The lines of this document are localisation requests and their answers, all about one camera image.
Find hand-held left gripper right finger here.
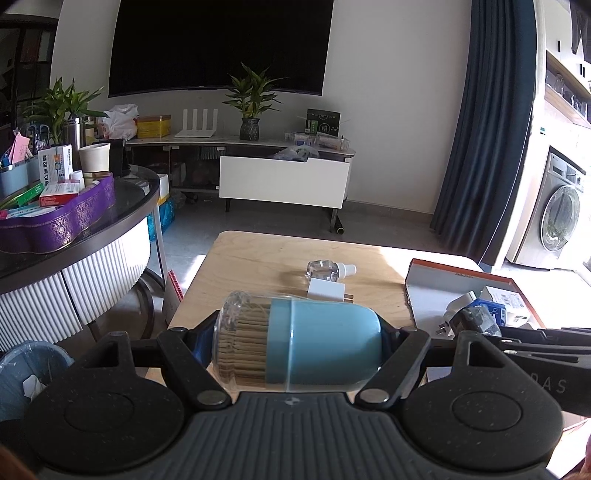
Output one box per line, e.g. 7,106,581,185
355,318,522,411

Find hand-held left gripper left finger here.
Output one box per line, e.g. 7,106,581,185
69,310,232,409

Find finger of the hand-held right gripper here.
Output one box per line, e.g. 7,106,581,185
484,342,591,366
501,327,591,344

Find small white barcode box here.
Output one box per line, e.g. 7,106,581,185
480,285,527,319

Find white box with orange rim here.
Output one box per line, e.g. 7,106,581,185
405,258,546,331

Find blue tissue pack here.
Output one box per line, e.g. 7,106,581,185
462,298,507,329

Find round grey plug-in heater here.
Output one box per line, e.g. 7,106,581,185
461,307,502,339

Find toothpick jar with blue lid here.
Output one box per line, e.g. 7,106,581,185
212,291,384,398

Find white plug-in device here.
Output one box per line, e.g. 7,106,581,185
433,291,477,336

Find white plug charger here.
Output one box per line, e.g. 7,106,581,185
307,277,355,305

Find round table with ribbed side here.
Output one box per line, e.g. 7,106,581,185
0,165,170,352

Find clear liquid refill bottle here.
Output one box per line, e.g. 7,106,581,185
306,259,358,284

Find silver washing machine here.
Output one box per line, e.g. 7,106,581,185
505,145,587,271

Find blue plastic bag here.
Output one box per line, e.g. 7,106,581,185
147,198,177,244

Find trash bin with blue liner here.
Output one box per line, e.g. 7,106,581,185
0,340,75,424

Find purple patterned tray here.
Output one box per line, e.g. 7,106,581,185
0,171,116,255

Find red and white medicine box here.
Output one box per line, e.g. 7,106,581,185
39,180,84,208

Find white television cabinet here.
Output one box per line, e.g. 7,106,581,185
124,136,359,232

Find black stand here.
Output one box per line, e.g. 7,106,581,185
108,138,128,176

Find dark blue curtain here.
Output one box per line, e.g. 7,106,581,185
430,0,537,269

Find white paper cup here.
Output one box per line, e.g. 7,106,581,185
78,143,112,174

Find green medicine box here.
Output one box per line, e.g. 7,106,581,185
0,182,45,209

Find white and blue medicine box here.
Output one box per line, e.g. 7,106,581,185
38,144,74,188

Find white router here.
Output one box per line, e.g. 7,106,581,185
174,109,218,140

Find yellow box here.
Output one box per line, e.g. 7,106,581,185
137,114,172,138

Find clear plastic bag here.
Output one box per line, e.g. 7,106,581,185
271,146,320,162

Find clear plastic boxes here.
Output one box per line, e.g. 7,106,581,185
283,131,354,151

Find light blue pen holder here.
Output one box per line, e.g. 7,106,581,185
0,154,40,198

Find white plastic bag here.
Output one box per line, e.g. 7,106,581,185
103,104,140,140

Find metal thermos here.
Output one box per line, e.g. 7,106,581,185
66,117,89,151

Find potted plant in dark vase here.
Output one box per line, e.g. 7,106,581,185
222,62,290,141

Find black and green box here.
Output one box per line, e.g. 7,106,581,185
305,109,341,137

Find bamboo plant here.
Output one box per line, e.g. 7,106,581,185
25,77,108,145

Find black television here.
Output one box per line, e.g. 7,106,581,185
107,0,335,98

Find wall shelf with glasses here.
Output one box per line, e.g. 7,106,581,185
544,45,591,131

